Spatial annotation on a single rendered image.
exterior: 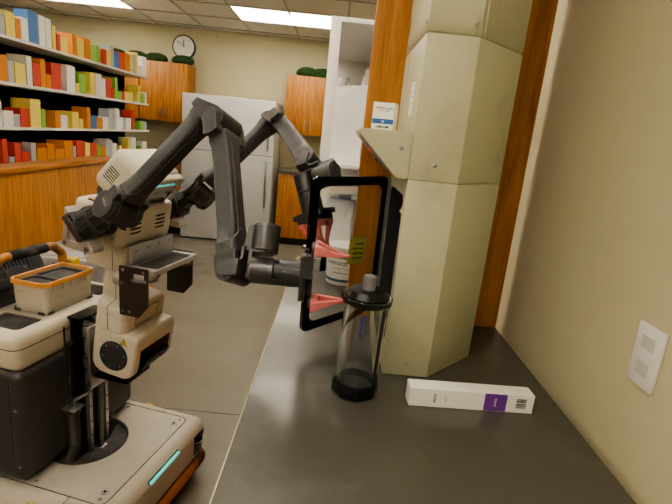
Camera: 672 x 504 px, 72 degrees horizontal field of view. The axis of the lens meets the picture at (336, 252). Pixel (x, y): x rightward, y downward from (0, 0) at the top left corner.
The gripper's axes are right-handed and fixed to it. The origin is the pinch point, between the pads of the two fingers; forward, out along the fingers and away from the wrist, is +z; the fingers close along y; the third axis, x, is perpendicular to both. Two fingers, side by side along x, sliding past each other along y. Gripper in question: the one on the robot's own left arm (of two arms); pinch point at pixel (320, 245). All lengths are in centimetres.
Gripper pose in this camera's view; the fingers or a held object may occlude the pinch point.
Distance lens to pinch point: 125.0
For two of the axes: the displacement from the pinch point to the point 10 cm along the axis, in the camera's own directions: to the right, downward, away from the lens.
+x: -6.5, 1.2, -7.5
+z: 2.3, 9.7, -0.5
